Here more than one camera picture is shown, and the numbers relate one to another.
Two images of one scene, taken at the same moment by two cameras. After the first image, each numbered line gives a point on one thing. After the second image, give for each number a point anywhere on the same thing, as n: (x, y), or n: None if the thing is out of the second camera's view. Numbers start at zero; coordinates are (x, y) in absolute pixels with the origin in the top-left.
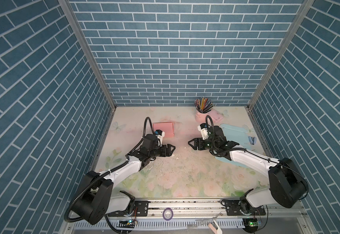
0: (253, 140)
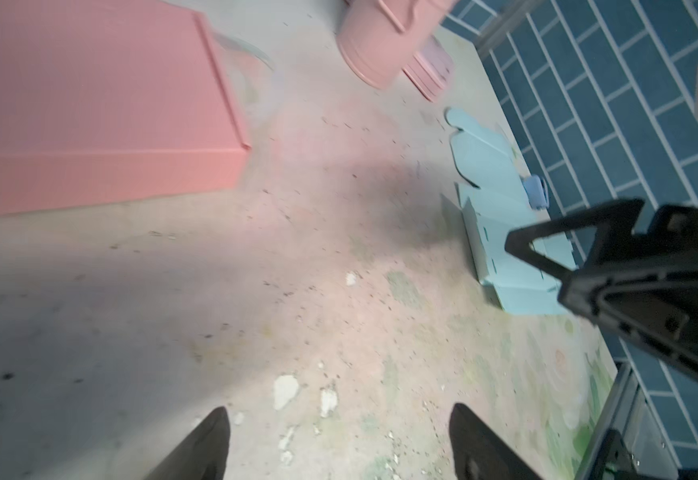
0: (536, 192)
